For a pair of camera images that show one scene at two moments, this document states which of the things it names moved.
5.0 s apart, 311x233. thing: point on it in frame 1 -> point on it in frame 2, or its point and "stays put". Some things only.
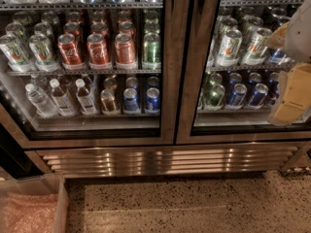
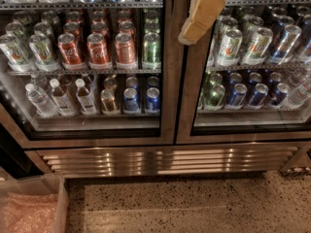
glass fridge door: x=229 y=66 stays put
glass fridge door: x=87 y=65 stays put
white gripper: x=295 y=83 -> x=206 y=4
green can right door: x=215 y=97 stays put
